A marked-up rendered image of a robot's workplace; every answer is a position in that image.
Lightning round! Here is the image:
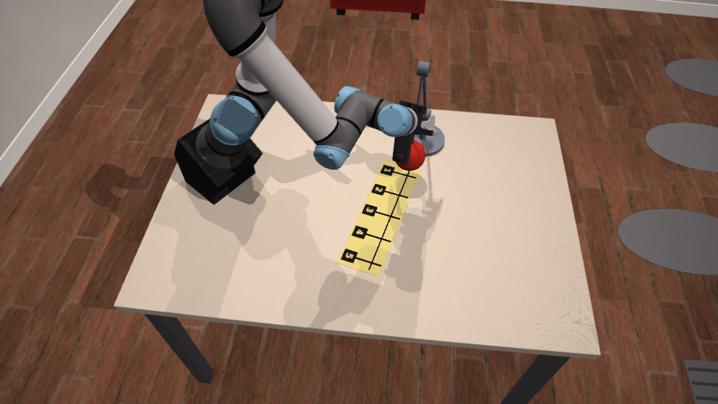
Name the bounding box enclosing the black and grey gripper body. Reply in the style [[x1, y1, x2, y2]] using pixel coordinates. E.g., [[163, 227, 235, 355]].
[[399, 100, 427, 135]]

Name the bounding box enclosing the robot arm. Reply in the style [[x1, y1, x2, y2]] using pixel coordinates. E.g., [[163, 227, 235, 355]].
[[196, 0, 417, 171]]

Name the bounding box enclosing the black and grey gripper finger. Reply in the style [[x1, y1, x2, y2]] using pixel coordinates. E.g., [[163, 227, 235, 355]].
[[419, 115, 439, 136]]

